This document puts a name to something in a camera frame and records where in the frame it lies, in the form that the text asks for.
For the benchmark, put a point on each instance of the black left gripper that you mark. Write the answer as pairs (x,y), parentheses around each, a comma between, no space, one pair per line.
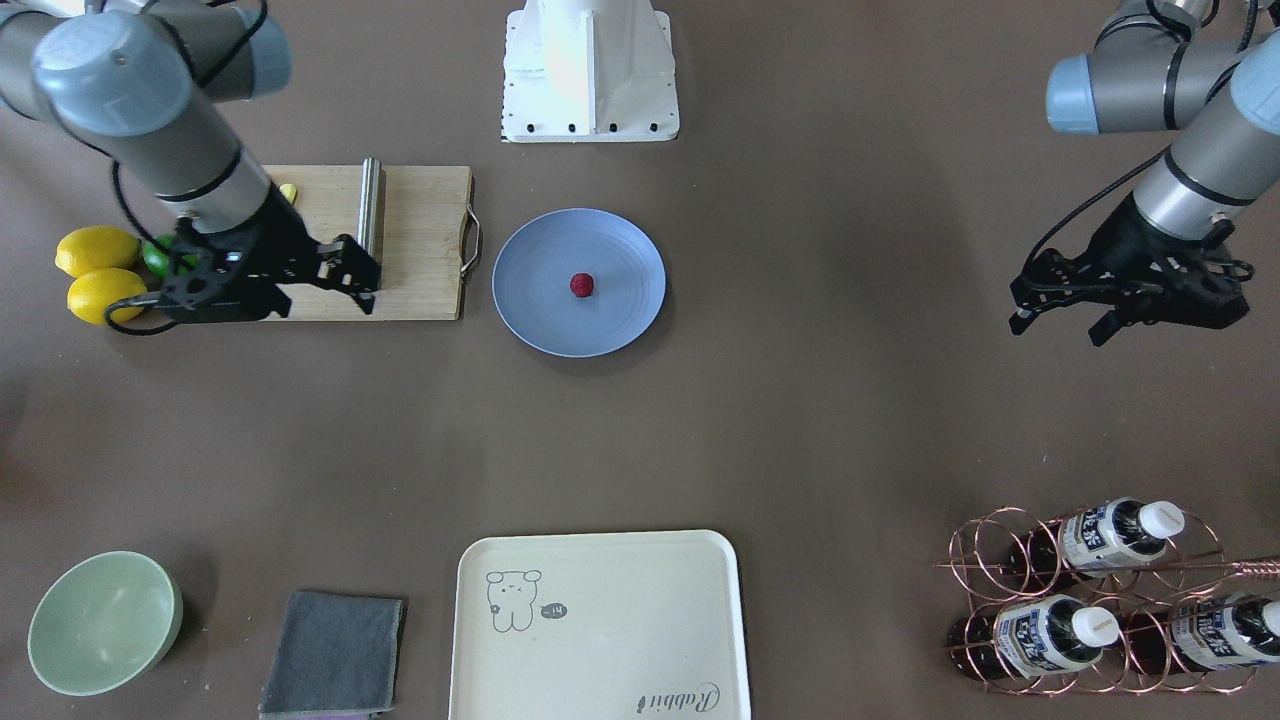
(1128,247)

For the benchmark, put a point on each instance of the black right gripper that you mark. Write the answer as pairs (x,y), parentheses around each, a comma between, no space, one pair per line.
(283,237)

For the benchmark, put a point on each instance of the blue plate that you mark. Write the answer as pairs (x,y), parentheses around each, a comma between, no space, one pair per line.
(531,282)

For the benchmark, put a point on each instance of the red strawberry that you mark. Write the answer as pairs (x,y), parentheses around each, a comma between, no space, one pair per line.
(582,285)

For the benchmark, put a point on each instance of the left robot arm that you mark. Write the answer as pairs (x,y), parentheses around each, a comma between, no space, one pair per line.
(1148,71)

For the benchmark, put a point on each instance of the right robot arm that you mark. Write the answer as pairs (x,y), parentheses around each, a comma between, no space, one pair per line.
(139,81)

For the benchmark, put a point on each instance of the steel muddler black tip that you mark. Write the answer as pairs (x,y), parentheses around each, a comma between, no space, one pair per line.
(369,228)

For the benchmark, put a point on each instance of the wooden cutting board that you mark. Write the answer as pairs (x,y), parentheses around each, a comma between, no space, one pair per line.
(423,246)

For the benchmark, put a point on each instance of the green lime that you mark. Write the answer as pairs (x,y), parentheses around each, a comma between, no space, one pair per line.
(155,254)

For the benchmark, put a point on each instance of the dark bottle upper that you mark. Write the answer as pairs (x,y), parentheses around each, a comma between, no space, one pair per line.
(1119,534)

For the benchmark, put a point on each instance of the dark bottle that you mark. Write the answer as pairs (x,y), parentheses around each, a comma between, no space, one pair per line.
(1240,630)
(1119,534)
(1056,635)

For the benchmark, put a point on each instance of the yellow lemon upper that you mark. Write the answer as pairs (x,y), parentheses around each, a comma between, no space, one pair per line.
(96,247)

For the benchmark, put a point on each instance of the yellow lemon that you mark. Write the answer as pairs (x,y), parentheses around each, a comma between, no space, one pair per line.
(96,247)
(89,296)

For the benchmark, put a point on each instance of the yellow lemon lower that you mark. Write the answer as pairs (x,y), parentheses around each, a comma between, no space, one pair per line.
(89,296)

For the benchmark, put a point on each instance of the grey folded cloth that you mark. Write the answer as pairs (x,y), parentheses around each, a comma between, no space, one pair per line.
(336,658)

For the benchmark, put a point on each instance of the green bowl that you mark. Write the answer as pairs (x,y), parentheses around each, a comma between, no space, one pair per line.
(104,622)

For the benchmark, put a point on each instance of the cream rabbit tray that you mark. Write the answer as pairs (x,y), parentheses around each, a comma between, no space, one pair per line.
(634,625)

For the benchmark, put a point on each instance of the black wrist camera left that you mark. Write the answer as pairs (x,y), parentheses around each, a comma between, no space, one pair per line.
(1201,283)

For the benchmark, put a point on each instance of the copper wire bottle rack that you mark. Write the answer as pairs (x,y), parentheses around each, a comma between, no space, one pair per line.
(1125,597)

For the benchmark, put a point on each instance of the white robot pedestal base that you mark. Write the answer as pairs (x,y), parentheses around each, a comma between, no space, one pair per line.
(589,72)

